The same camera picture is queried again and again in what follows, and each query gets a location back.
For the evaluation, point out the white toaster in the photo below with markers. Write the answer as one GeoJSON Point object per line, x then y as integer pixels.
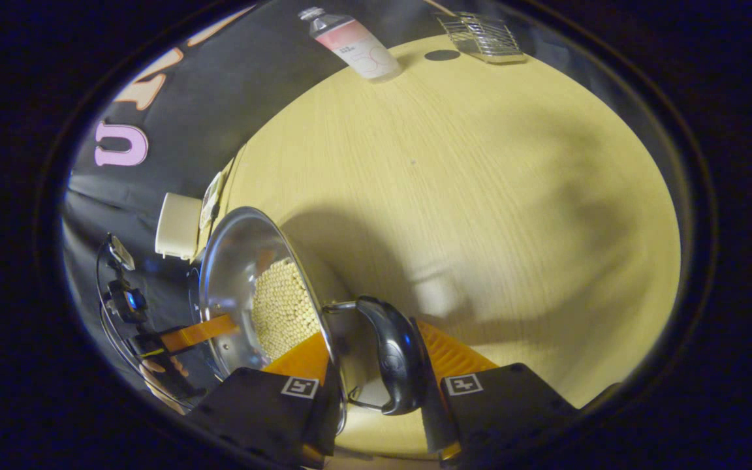
{"type": "Point", "coordinates": [177, 225]}

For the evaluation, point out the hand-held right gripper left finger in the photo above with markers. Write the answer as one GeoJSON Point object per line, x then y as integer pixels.
{"type": "Point", "coordinates": [252, 411]}

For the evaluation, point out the white divided plate with beans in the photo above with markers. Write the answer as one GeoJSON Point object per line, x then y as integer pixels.
{"type": "Point", "coordinates": [211, 199]}

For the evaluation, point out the black backdrop cloth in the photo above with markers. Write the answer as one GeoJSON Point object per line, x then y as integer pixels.
{"type": "Point", "coordinates": [219, 104]}

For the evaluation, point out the clear glass cup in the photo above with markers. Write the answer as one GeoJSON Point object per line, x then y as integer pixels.
{"type": "Point", "coordinates": [487, 39]}

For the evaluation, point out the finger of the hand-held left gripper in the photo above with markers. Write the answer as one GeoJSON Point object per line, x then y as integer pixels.
{"type": "Point", "coordinates": [193, 333]}

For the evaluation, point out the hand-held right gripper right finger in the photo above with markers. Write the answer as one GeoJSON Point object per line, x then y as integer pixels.
{"type": "Point", "coordinates": [506, 411]}

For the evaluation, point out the pile of yellow soybeans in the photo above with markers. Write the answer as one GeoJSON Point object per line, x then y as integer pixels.
{"type": "Point", "coordinates": [284, 310]}

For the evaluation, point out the wooden stick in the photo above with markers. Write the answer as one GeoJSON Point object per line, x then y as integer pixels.
{"type": "Point", "coordinates": [440, 6]}

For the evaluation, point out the clear bottle with pink label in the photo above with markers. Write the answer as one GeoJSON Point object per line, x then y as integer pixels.
{"type": "Point", "coordinates": [360, 49]}

